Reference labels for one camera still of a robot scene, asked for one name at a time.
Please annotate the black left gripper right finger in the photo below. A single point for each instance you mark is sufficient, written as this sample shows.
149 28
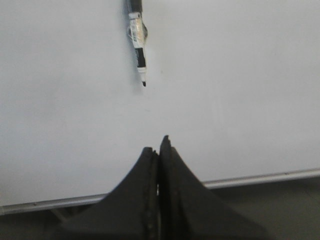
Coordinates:
190 211

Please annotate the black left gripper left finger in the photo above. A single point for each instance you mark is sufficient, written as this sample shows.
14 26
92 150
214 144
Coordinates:
129 212

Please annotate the black white whiteboard marker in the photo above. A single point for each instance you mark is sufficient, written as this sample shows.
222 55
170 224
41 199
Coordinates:
137 32

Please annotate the dark cabinet below whiteboard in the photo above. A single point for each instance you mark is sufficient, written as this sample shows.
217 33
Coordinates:
289 210

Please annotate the large white whiteboard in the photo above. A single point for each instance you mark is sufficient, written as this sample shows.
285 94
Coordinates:
235 84

